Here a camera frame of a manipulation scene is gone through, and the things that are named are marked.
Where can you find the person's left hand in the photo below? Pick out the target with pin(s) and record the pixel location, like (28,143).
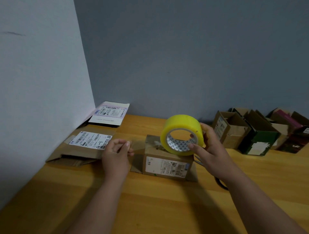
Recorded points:
(116,161)

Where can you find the person's right hand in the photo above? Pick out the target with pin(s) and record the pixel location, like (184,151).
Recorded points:
(214,156)

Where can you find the brown carton with label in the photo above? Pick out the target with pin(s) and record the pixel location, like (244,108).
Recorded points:
(231,137)

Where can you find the black scissors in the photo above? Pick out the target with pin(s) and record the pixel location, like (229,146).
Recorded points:
(220,183)

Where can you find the green box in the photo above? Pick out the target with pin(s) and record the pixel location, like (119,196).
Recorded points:
(260,142)

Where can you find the black box white label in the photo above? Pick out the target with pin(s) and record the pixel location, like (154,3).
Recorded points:
(108,113)

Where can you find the plain brown carton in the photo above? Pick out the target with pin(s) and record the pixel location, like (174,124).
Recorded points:
(166,166)

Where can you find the yellow tape roll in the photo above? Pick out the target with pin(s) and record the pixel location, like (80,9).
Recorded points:
(181,120)

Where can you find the small brown cardboard box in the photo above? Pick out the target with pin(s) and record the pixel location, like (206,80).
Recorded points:
(281,131)

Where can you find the pink and black carton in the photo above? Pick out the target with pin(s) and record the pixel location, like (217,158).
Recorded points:
(292,139)

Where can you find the person's right forearm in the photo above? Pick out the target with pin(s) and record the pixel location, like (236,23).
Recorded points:
(260,207)

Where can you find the person's left forearm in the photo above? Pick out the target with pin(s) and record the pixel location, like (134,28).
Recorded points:
(96,212)

